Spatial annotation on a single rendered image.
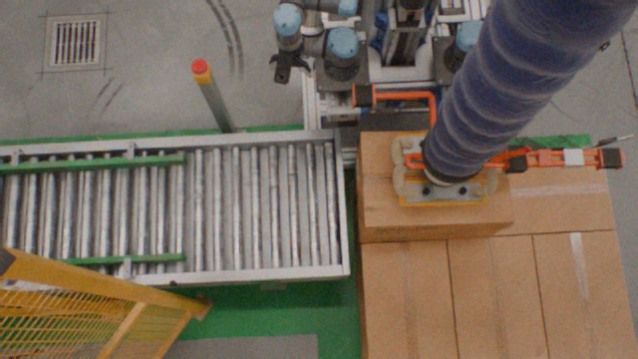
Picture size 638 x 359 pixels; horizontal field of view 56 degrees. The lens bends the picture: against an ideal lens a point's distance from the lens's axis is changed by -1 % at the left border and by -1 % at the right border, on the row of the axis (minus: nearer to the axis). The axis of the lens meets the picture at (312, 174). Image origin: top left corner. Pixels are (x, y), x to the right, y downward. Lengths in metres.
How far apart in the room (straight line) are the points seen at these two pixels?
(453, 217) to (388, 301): 0.55
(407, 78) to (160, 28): 1.82
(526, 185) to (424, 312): 0.78
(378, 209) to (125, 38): 2.14
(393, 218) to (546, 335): 0.94
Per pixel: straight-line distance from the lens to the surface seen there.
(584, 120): 3.85
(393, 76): 2.61
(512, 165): 2.31
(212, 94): 2.77
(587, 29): 1.15
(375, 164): 2.48
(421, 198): 2.32
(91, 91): 3.86
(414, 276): 2.81
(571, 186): 3.09
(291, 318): 3.32
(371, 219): 2.42
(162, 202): 2.93
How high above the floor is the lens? 3.31
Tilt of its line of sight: 75 degrees down
